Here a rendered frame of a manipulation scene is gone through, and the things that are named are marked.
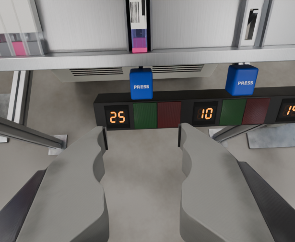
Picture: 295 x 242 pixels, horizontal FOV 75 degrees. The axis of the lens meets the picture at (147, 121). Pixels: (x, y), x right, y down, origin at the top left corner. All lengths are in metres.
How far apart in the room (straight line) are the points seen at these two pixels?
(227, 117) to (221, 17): 0.12
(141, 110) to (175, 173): 0.68
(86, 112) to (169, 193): 0.54
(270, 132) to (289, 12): 0.85
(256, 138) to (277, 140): 0.10
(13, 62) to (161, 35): 0.14
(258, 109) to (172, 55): 0.14
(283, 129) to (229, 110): 0.85
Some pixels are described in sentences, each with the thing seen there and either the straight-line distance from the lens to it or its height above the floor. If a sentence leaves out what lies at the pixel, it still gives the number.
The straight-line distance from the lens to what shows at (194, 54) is 0.20.
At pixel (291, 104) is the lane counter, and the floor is 0.66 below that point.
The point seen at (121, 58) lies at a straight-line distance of 0.19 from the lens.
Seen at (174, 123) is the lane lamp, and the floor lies 0.65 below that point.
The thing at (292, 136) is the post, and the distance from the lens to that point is 1.12.
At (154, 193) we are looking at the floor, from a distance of 0.90.
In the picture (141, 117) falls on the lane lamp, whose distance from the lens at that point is 0.24.
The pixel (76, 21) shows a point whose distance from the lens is 0.22.
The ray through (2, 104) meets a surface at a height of 0.01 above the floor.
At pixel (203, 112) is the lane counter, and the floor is 0.66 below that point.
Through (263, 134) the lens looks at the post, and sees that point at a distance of 1.05.
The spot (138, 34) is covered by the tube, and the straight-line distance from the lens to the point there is 0.19.
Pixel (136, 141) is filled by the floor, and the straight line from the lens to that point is 0.90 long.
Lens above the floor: 0.89
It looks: 75 degrees down
